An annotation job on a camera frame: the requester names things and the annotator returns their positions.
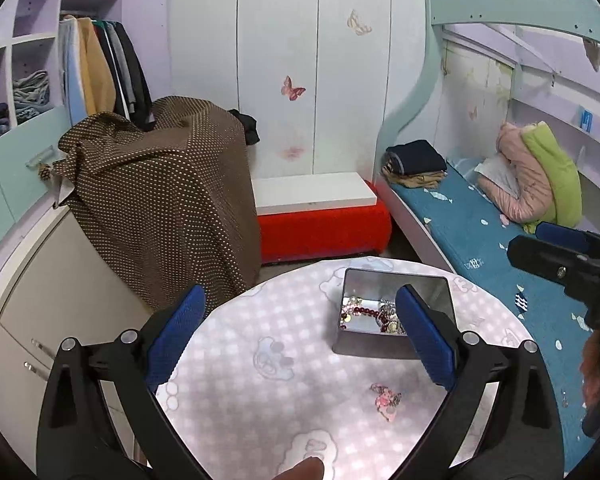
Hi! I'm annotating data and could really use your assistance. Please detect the teal drawer cabinet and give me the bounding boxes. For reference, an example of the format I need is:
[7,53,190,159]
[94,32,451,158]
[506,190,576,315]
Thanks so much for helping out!
[0,105,76,266]

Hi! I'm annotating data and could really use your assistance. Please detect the folded tan clothes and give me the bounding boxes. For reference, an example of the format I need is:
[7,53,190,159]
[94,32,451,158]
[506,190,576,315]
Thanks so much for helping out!
[381,167,448,191]

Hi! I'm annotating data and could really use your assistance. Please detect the light blue hanging shirt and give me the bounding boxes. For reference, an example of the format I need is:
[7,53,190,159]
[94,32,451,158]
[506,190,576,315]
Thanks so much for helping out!
[59,17,88,126]

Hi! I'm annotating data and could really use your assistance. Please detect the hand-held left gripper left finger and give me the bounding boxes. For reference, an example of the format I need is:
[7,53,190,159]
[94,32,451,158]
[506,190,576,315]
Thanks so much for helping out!
[36,284,208,480]

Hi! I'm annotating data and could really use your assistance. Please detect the dark red bead bracelet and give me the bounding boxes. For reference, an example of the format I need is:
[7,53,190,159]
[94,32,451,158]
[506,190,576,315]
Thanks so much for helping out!
[347,305,388,323]

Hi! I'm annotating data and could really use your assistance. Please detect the yellow hanging garment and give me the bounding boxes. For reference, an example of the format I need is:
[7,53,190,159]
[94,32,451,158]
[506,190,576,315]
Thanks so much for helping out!
[77,17,117,116]

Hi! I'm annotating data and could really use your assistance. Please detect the pink butterfly sticker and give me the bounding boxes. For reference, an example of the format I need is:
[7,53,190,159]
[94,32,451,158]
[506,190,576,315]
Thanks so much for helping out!
[281,76,307,103]

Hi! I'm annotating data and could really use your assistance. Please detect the white wardrobe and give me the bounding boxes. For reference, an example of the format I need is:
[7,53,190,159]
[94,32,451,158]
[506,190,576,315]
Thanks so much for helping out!
[167,0,431,186]

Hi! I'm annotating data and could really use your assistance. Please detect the white pillow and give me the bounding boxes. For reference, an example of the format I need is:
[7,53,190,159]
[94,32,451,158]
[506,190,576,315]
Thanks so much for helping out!
[475,156,521,198]

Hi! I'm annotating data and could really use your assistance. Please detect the cream butterfly sticker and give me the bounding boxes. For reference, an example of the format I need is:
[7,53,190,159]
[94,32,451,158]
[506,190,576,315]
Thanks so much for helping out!
[347,9,372,37]

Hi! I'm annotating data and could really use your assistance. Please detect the person's left hand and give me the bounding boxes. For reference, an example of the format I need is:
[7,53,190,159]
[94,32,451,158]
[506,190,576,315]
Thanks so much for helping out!
[277,456,326,480]

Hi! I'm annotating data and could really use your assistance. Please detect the grey hanging garment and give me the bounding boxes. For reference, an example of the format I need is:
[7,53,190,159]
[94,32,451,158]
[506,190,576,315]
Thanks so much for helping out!
[105,21,133,116]

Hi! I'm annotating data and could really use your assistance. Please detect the round table with checked cloth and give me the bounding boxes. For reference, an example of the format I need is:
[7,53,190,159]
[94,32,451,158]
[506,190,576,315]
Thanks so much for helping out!
[155,257,533,480]

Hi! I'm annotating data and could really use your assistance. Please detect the brown dotted cloth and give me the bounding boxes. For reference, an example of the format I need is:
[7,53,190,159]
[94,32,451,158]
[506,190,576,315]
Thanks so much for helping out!
[52,96,262,313]

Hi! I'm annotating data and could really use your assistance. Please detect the white board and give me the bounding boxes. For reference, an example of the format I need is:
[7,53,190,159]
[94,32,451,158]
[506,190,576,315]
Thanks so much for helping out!
[254,171,378,216]

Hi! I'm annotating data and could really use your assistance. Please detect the pink charm bracelet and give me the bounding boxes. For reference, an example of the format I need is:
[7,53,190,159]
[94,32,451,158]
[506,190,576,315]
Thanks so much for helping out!
[370,382,403,423]

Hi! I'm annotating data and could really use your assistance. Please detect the beige floor cabinet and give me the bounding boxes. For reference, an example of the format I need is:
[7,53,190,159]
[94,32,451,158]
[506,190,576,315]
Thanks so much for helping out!
[0,200,156,436]

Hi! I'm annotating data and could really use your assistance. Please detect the blue patterned bed sheet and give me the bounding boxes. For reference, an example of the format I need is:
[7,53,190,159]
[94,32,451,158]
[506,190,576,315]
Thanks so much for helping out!
[390,157,600,480]

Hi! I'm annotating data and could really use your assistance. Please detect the beige hanging cloth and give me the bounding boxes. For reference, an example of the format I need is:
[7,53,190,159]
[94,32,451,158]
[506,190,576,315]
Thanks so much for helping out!
[582,39,600,72]

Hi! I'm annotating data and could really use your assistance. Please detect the red bench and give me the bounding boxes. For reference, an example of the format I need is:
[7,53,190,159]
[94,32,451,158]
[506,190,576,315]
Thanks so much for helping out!
[257,182,393,264]

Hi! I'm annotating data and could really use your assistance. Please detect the black hanging jacket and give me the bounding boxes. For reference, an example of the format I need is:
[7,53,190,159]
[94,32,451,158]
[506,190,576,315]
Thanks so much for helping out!
[115,22,156,131]

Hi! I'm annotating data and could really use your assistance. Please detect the purple stair shelf cabinet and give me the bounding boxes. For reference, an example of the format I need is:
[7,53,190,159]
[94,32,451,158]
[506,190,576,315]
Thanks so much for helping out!
[0,0,171,146]

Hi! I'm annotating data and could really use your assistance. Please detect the folded grey clothes stack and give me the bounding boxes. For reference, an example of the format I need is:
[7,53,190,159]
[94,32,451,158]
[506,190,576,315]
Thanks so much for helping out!
[12,70,51,121]

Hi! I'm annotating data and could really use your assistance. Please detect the pink padded jacket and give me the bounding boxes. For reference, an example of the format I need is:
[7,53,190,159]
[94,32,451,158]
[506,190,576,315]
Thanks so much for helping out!
[477,122,553,223]

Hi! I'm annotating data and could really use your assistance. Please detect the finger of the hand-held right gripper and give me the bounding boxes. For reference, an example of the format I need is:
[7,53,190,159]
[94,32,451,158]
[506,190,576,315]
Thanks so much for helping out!
[535,221,600,251]
[507,235,600,286]

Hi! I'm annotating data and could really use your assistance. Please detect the folded dark clothes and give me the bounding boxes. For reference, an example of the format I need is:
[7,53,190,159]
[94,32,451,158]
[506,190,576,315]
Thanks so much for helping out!
[385,140,448,176]

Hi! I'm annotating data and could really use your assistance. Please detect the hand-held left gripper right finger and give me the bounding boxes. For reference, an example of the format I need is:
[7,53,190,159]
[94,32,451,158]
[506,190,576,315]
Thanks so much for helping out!
[395,284,565,480]

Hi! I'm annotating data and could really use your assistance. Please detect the black garment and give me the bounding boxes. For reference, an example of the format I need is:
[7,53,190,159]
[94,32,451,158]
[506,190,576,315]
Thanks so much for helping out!
[228,109,259,147]

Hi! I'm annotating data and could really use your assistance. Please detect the person's right hand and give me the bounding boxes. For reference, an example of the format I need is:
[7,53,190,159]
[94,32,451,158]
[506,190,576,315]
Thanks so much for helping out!
[580,330,600,411]

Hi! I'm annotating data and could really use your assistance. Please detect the grey metal box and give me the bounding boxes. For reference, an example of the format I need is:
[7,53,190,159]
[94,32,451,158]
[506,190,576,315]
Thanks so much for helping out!
[332,267,455,360]

